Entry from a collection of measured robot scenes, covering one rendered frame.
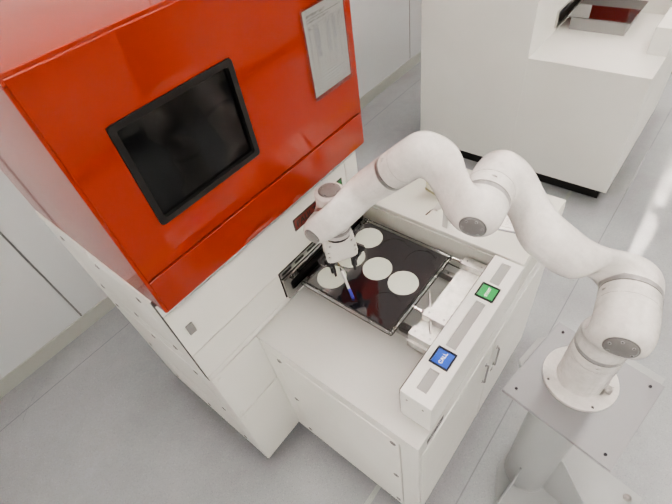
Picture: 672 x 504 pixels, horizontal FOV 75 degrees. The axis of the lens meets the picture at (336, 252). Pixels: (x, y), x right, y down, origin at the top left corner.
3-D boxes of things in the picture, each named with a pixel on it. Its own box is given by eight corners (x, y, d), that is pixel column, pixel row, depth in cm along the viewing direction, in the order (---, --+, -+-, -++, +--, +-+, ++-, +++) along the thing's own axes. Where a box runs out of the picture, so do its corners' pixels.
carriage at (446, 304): (406, 344, 133) (406, 339, 131) (464, 267, 150) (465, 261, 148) (429, 358, 129) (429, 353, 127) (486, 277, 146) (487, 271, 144)
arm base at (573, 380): (630, 375, 120) (659, 341, 106) (599, 427, 112) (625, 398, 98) (562, 335, 130) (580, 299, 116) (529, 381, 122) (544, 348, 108)
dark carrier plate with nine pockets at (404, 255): (305, 282, 149) (305, 281, 149) (365, 222, 165) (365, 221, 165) (390, 330, 132) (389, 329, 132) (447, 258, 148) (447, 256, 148)
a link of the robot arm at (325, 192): (339, 240, 122) (355, 219, 127) (333, 205, 112) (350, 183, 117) (314, 232, 125) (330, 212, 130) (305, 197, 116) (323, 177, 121)
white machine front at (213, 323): (205, 377, 138) (149, 303, 109) (359, 223, 176) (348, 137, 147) (212, 382, 136) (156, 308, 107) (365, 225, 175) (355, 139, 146)
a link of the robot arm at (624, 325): (632, 334, 108) (676, 274, 90) (622, 400, 98) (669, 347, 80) (579, 317, 113) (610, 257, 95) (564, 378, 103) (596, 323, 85)
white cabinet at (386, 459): (301, 429, 206) (255, 337, 146) (412, 291, 251) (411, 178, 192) (420, 524, 174) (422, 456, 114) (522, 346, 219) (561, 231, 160)
